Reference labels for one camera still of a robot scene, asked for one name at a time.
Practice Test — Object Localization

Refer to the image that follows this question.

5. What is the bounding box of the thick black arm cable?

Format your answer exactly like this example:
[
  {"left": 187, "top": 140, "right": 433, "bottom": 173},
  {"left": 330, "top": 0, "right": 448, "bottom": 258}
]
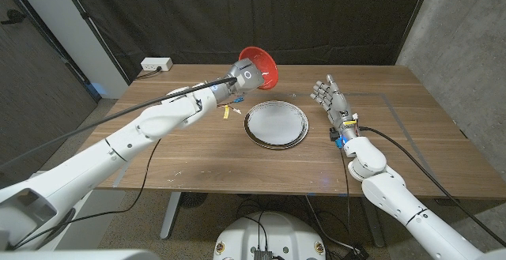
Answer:
[
  {"left": 0, "top": 76, "right": 238, "bottom": 172},
  {"left": 357, "top": 125, "right": 506, "bottom": 248}
]

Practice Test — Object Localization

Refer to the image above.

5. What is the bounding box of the black door handle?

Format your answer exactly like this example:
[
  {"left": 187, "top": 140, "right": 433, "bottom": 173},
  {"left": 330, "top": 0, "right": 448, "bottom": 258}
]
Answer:
[{"left": 0, "top": 9, "right": 27, "bottom": 25}]

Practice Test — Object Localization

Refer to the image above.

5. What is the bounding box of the black backdrop curtain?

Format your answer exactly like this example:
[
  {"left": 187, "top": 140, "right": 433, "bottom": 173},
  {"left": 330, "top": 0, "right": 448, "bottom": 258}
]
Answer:
[{"left": 57, "top": 0, "right": 430, "bottom": 83}]

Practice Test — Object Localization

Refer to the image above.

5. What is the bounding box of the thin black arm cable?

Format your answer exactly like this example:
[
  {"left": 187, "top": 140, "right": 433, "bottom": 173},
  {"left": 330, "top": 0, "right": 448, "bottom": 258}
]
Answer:
[
  {"left": 7, "top": 138, "right": 162, "bottom": 251},
  {"left": 338, "top": 147, "right": 352, "bottom": 233}
]

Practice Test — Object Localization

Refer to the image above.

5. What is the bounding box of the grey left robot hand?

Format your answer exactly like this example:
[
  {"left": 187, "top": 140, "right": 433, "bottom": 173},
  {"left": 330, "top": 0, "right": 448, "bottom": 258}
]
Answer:
[{"left": 211, "top": 57, "right": 266, "bottom": 104}]

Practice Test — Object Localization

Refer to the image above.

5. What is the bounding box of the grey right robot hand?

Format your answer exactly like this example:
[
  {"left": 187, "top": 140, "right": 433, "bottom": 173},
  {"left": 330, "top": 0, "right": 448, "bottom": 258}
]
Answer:
[{"left": 310, "top": 74, "right": 360, "bottom": 142}]

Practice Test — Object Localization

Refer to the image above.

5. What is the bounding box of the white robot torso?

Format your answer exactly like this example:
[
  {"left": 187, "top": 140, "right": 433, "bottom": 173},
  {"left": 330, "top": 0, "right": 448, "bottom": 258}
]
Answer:
[{"left": 212, "top": 211, "right": 326, "bottom": 260}]

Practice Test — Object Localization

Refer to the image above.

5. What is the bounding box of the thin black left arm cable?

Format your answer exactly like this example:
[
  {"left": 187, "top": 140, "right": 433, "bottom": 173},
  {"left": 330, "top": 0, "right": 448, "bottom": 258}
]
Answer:
[{"left": 7, "top": 138, "right": 162, "bottom": 251}]

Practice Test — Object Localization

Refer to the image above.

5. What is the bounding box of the white plate with dark rim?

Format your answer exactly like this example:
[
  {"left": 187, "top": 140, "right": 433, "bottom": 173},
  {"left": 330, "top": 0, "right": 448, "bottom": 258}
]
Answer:
[{"left": 244, "top": 100, "right": 310, "bottom": 151}]

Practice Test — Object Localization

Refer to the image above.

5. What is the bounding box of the black shoe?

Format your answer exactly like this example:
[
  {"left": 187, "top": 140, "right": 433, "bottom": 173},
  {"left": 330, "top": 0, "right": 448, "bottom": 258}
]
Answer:
[{"left": 37, "top": 208, "right": 76, "bottom": 249}]

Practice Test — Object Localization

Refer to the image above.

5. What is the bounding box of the black floor power adapter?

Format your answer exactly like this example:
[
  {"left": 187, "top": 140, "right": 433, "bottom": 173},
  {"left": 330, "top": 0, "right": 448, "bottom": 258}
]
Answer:
[{"left": 342, "top": 245, "right": 369, "bottom": 260}]

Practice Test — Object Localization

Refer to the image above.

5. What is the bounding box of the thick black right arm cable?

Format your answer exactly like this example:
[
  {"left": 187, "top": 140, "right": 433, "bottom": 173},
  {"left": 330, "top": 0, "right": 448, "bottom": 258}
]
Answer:
[{"left": 357, "top": 125, "right": 506, "bottom": 248}]

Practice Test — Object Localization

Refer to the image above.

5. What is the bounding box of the black torso cable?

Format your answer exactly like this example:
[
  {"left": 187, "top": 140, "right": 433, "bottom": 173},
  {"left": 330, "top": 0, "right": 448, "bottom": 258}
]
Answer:
[{"left": 241, "top": 214, "right": 270, "bottom": 251}]

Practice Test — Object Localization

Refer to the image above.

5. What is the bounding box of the red bowl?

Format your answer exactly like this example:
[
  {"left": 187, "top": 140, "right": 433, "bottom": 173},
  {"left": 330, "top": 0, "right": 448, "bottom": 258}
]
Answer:
[{"left": 238, "top": 46, "right": 279, "bottom": 91}]

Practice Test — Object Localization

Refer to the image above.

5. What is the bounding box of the white floor platform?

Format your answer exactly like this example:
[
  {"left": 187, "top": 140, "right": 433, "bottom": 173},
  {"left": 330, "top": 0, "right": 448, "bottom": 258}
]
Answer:
[{"left": 39, "top": 188, "right": 126, "bottom": 251}]

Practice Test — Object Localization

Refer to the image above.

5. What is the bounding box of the black round floor fan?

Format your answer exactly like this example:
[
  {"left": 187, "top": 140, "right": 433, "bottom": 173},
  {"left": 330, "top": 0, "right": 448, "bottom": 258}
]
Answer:
[{"left": 179, "top": 191, "right": 209, "bottom": 209}]

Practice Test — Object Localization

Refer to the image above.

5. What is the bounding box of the grey table leg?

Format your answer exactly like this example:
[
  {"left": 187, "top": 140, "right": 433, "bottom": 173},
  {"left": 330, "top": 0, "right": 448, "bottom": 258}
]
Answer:
[
  {"left": 159, "top": 191, "right": 183, "bottom": 240},
  {"left": 360, "top": 196, "right": 385, "bottom": 248}
]

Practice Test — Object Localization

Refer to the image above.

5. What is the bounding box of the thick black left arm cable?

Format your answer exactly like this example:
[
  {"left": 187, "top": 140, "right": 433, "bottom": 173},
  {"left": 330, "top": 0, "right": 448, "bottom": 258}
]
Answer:
[{"left": 0, "top": 76, "right": 238, "bottom": 172}]

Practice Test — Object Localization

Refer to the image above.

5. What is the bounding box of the white power strip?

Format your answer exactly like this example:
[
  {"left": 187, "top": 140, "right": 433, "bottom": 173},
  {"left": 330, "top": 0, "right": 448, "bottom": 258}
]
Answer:
[{"left": 140, "top": 57, "right": 174, "bottom": 72}]

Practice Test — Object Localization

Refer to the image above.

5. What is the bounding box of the black power strip cord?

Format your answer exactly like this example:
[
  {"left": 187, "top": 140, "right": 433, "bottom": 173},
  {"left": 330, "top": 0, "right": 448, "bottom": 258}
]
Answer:
[{"left": 135, "top": 66, "right": 163, "bottom": 81}]

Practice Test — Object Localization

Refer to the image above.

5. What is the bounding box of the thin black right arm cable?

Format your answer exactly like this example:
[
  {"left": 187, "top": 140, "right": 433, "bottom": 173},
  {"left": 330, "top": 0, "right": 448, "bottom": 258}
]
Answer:
[{"left": 338, "top": 147, "right": 352, "bottom": 233}]

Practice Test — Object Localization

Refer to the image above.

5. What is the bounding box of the black backdrop stand pole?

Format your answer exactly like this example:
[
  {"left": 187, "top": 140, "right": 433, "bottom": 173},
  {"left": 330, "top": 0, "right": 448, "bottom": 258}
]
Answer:
[
  {"left": 57, "top": 0, "right": 131, "bottom": 85},
  {"left": 395, "top": 0, "right": 435, "bottom": 66}
]

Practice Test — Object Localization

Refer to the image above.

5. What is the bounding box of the grey box on torso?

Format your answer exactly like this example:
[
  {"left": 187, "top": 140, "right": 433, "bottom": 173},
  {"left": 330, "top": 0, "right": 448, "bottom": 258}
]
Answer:
[{"left": 252, "top": 248, "right": 274, "bottom": 260}]

